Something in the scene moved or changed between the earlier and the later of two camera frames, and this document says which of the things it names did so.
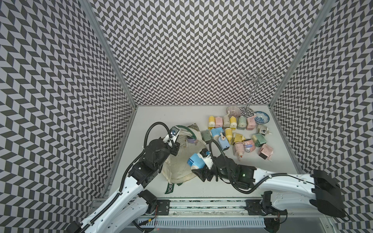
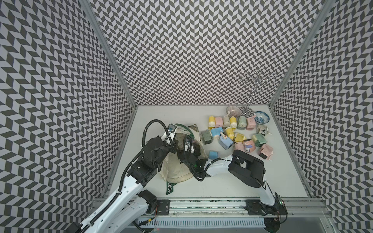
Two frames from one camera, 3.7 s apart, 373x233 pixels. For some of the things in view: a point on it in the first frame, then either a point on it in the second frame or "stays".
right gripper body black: (216, 172) -> (197, 151)
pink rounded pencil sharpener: (218, 122) stays
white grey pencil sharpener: (262, 129) stays
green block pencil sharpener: (260, 141) stays
